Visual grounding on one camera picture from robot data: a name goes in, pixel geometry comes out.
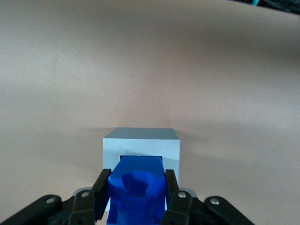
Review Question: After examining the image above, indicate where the gray square base block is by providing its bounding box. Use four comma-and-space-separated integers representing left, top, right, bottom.
102, 127, 183, 213

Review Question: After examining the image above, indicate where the brown table cover sheet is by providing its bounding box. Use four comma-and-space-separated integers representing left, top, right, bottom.
0, 0, 300, 225

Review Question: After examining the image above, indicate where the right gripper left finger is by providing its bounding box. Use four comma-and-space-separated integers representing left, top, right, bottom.
0, 168, 112, 225

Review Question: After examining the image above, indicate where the blue plastic part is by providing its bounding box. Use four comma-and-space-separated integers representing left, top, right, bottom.
106, 155, 170, 225

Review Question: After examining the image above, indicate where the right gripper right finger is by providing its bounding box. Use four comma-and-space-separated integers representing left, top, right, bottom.
160, 169, 256, 225

